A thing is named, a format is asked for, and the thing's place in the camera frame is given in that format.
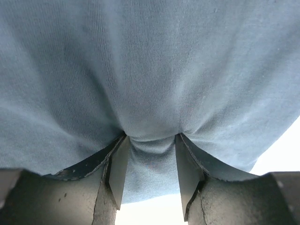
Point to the grey-blue t shirt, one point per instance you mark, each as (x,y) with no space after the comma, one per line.
(76,74)

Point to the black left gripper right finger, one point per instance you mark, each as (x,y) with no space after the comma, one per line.
(215,193)

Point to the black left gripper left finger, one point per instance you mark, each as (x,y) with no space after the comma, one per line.
(87,193)

